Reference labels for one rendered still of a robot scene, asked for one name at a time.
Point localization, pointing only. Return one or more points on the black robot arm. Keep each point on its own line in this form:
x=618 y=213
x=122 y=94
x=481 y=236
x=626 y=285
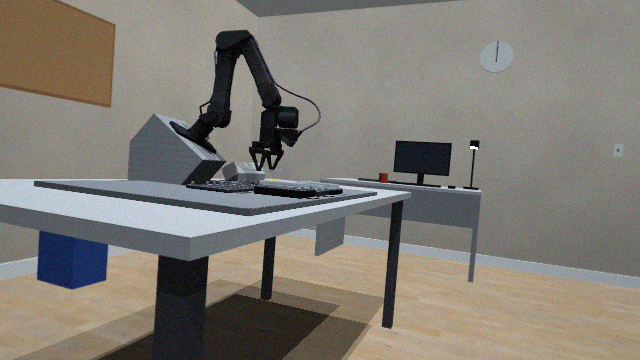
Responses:
x=228 y=46

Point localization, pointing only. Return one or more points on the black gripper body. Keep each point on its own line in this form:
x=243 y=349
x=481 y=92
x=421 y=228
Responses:
x=261 y=145

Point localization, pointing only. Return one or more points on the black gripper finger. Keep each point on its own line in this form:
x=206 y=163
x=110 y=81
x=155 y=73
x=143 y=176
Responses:
x=279 y=155
x=264 y=155

